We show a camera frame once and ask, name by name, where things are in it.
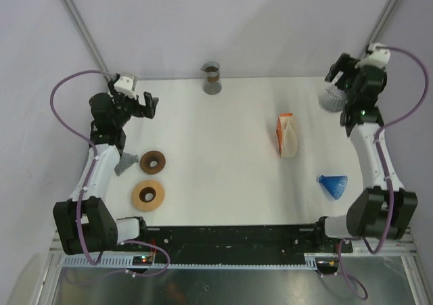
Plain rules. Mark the left aluminium corner post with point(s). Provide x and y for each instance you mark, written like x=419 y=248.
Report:
x=81 y=28

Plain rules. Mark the blue ribbed cone dripper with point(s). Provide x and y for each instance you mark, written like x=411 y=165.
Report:
x=334 y=185

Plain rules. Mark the white paper coffee filters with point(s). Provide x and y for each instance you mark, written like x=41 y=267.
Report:
x=289 y=144

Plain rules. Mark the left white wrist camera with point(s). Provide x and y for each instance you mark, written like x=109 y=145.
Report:
x=123 y=85

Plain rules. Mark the orange coffee filter holder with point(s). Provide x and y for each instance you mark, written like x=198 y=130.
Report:
x=279 y=132

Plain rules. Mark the aluminium corner post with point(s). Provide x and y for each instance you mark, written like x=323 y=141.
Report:
x=383 y=21
x=81 y=28

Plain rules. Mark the clear ribbed glass server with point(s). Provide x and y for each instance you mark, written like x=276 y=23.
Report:
x=332 y=99

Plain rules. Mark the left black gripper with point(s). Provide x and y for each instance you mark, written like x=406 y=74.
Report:
x=147 y=111

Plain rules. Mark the grey glass carafe with collar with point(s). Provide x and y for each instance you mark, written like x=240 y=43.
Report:
x=212 y=82

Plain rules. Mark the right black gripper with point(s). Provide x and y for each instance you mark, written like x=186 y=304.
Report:
x=345 y=60

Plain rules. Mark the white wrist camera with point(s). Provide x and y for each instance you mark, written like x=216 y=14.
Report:
x=123 y=85
x=376 y=55

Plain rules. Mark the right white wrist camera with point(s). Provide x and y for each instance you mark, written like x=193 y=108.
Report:
x=376 y=55

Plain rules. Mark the white slotted cable duct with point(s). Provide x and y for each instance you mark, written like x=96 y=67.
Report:
x=140 y=261

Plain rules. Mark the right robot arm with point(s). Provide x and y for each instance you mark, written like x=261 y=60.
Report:
x=384 y=208

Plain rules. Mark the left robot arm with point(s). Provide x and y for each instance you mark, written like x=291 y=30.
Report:
x=83 y=222

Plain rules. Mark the right aluminium corner post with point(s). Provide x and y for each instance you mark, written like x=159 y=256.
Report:
x=383 y=21

